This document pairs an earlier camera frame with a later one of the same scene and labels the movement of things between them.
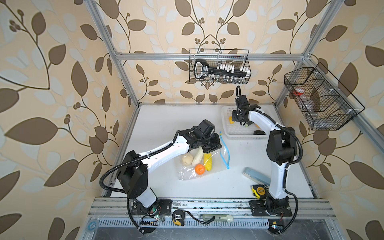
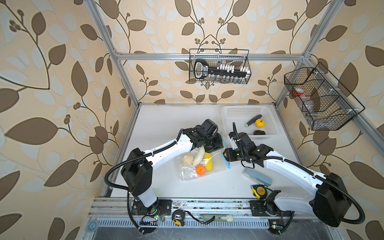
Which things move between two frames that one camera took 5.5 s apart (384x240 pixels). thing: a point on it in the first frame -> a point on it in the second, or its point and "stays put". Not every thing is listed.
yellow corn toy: [208, 160] stays put
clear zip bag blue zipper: [195, 163] stays put
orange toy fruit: [200, 169] stays put
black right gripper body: [235, 116] -> [235, 154]
